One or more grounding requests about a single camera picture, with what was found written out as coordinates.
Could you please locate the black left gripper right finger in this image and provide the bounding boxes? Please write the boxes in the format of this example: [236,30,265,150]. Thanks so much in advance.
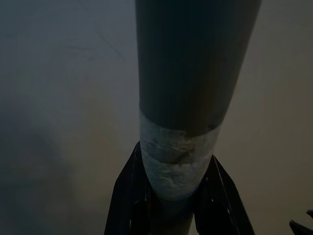
[192,153,256,235]

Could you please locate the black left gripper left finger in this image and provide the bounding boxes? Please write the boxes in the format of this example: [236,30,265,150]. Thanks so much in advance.
[104,141,162,235]

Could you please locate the broom with grey grip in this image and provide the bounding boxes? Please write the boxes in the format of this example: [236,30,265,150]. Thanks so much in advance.
[135,0,262,235]

